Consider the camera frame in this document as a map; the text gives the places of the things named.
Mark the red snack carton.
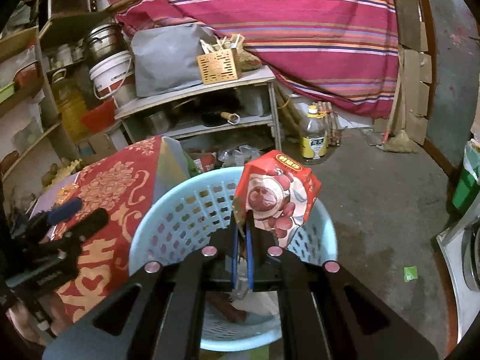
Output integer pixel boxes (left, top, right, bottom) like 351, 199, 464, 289
233, 150, 321, 248

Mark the purple table mat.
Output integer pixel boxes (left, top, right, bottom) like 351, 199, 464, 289
30, 172, 79, 218

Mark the yellow egg tray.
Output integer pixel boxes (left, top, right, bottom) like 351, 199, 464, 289
41, 158, 83, 189

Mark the red gold patterned cloth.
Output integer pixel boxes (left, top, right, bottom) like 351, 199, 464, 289
49, 136, 191, 322

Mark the light blue plastic basket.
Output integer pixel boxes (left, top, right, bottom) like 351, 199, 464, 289
128, 166, 338, 352

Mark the red plastic basket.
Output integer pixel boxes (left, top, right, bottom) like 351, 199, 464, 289
80, 99, 116, 134

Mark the yellow oil jug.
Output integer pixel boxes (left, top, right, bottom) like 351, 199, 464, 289
51, 68, 89, 142

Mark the white plastic bucket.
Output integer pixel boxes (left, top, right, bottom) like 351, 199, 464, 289
89, 50, 136, 105

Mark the metal cooking pot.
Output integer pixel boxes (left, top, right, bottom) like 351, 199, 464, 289
84, 23, 127, 67

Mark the straw broom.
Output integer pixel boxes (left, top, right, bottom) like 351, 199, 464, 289
377, 67, 418, 154

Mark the grey fabric cover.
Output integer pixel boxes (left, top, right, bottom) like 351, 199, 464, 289
130, 24, 216, 98

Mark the green bin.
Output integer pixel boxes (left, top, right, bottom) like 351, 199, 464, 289
451, 138, 480, 215

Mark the oil bottle yellow label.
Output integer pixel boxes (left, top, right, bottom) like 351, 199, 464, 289
299, 104, 329, 162

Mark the grey low shelf table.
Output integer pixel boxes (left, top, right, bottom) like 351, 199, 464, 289
115, 66, 281, 150

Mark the yellow utensil holder box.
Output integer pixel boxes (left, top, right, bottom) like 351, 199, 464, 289
197, 34, 244, 85

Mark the striped pink curtain cloth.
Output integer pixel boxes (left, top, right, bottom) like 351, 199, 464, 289
109, 0, 399, 119

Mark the wooden wall shelf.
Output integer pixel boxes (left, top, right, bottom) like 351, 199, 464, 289
1, 25, 79, 206

